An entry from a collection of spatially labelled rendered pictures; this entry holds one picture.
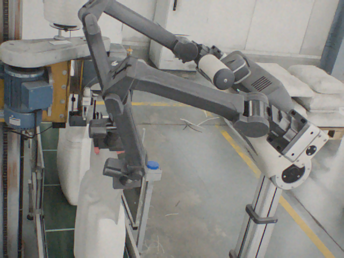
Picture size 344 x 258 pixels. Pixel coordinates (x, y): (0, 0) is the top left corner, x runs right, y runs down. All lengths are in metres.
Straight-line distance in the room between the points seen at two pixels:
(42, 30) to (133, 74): 3.72
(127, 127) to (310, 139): 0.52
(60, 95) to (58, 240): 0.78
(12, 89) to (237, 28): 5.31
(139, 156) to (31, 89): 0.55
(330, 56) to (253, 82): 6.36
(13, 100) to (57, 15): 0.38
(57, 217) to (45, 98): 0.96
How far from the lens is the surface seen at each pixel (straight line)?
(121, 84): 1.13
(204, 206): 3.50
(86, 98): 2.02
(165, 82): 1.14
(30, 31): 4.80
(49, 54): 1.81
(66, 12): 1.74
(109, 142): 1.80
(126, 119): 1.26
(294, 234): 3.52
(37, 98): 1.78
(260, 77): 1.47
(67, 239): 2.45
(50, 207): 2.66
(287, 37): 7.33
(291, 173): 1.70
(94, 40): 1.61
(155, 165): 2.20
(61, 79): 2.04
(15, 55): 1.77
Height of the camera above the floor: 1.98
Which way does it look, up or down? 26 degrees down
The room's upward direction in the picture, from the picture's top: 11 degrees clockwise
